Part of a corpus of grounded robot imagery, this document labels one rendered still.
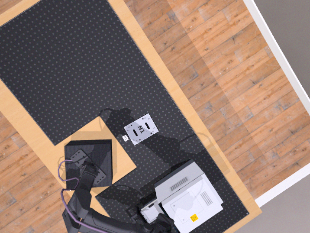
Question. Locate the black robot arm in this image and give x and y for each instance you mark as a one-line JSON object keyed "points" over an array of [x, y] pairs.
{"points": [[94, 222]]}

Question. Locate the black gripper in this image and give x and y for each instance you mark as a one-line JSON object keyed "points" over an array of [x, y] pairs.
{"points": [[162, 218]]}

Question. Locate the grey heat sealer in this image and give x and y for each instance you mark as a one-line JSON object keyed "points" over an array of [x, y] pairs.
{"points": [[187, 196]]}

